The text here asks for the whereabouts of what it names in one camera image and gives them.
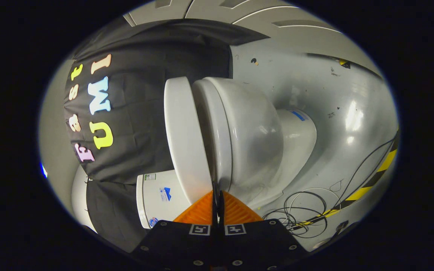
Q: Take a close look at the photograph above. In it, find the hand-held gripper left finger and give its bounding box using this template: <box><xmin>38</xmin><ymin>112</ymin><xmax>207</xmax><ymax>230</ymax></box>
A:
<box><xmin>130</xmin><ymin>183</ymin><xmax>218</xmax><ymax>271</ymax></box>

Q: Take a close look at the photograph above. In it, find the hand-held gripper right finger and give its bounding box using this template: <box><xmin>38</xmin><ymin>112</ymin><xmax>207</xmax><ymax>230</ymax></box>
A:
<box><xmin>218</xmin><ymin>189</ymin><xmax>310</xmax><ymax>271</ymax></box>

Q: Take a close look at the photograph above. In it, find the white toilet bowl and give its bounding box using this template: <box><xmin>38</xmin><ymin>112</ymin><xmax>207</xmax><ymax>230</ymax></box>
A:
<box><xmin>206</xmin><ymin>77</ymin><xmax>318</xmax><ymax>210</ymax></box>

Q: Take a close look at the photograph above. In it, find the white toilet seat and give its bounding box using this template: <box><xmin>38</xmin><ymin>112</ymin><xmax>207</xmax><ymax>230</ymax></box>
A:
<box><xmin>192</xmin><ymin>78</ymin><xmax>233</xmax><ymax>193</ymax></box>

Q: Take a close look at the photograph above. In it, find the yellow black floor tape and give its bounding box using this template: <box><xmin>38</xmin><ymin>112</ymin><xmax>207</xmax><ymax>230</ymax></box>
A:
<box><xmin>290</xmin><ymin>130</ymin><xmax>400</xmax><ymax>231</ymax></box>

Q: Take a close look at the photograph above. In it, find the black backdrop cloth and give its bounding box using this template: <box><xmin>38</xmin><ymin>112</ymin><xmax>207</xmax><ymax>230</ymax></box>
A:
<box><xmin>63</xmin><ymin>19</ymin><xmax>270</xmax><ymax>253</ymax></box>

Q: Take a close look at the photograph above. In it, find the white floor cable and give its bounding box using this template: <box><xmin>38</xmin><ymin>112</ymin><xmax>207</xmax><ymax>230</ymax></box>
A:
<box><xmin>284</xmin><ymin>179</ymin><xmax>345</xmax><ymax>226</ymax></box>

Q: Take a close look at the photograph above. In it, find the black floor cable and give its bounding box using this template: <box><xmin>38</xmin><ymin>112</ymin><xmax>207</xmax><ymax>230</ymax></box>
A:
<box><xmin>262</xmin><ymin>137</ymin><xmax>399</xmax><ymax>239</ymax></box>

